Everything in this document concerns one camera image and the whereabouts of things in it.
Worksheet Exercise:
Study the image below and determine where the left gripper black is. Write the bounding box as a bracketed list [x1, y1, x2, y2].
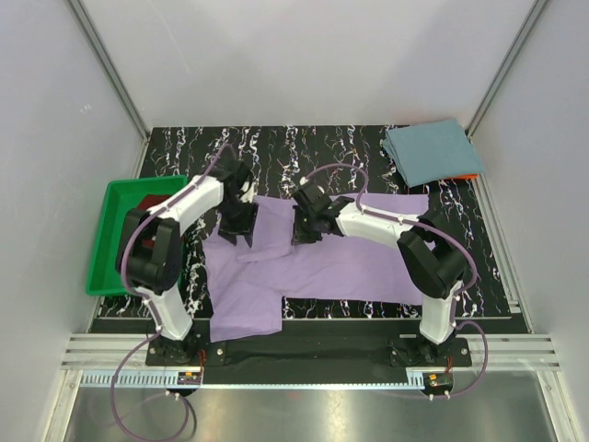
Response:
[216, 197, 258, 245]

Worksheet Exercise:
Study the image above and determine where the aluminium frame post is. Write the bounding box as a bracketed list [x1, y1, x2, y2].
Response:
[64, 0, 151, 144]
[466, 0, 551, 139]

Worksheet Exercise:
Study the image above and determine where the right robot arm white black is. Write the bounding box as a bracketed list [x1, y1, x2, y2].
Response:
[293, 181, 478, 366]

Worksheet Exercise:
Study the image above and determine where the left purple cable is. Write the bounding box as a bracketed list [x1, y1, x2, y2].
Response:
[109, 143, 197, 438]

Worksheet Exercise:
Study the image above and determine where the left aluminium frame post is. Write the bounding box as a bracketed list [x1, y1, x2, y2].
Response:
[64, 0, 151, 144]

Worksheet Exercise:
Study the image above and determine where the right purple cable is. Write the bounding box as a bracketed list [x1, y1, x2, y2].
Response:
[301, 164, 489, 400]

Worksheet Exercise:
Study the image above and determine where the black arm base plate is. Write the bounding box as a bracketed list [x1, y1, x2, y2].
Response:
[145, 319, 473, 380]

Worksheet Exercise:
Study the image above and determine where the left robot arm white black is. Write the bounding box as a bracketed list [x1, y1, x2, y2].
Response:
[115, 158, 259, 365]

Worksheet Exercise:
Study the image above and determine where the folded blue-grey t shirt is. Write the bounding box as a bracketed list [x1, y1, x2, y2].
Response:
[383, 119, 485, 188]

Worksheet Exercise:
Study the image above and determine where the green plastic bin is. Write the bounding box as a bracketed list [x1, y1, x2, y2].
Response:
[86, 175, 188, 297]

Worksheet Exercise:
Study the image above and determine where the right aluminium frame post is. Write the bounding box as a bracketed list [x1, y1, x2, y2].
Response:
[466, 0, 551, 139]

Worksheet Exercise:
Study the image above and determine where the purple t shirt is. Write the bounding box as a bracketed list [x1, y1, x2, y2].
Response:
[202, 196, 422, 342]

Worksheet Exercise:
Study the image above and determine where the white slotted cable duct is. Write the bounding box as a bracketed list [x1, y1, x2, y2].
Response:
[81, 367, 425, 390]

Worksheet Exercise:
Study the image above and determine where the folded orange t shirt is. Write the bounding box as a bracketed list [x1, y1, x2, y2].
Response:
[449, 173, 479, 180]

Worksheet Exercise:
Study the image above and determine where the dark red t shirt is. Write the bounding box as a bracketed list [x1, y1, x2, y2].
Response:
[137, 194, 169, 210]

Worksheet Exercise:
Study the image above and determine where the purple cable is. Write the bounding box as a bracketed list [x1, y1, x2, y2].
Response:
[109, 143, 197, 438]
[301, 164, 489, 400]

